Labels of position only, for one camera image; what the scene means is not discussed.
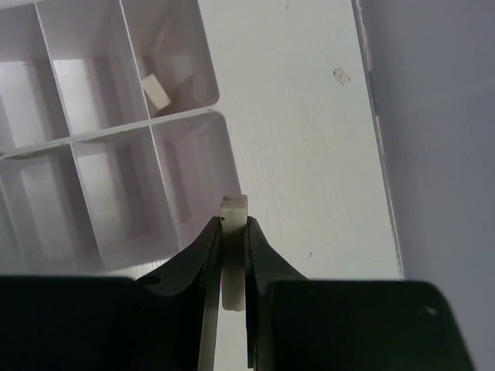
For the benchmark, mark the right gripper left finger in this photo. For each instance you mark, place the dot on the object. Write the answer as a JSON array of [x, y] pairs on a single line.
[[177, 317]]

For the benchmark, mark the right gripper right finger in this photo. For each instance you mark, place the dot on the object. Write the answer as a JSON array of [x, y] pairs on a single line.
[[264, 266]]

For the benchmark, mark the grey eraser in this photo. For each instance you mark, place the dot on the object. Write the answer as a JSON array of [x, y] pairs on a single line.
[[233, 217]]

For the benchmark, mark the beige eraser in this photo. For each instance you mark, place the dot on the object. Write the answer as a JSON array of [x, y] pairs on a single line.
[[155, 94]]

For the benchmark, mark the white right organizer box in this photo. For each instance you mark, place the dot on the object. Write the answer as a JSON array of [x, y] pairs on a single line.
[[114, 199]]

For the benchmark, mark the white organizer box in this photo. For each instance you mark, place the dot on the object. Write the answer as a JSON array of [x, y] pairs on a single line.
[[73, 67], [114, 199]]

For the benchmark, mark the small white tape scrap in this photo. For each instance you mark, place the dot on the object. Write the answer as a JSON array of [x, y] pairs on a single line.
[[341, 76]]

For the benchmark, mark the white left organizer box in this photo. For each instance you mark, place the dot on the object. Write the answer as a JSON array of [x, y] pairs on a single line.
[[73, 67]]

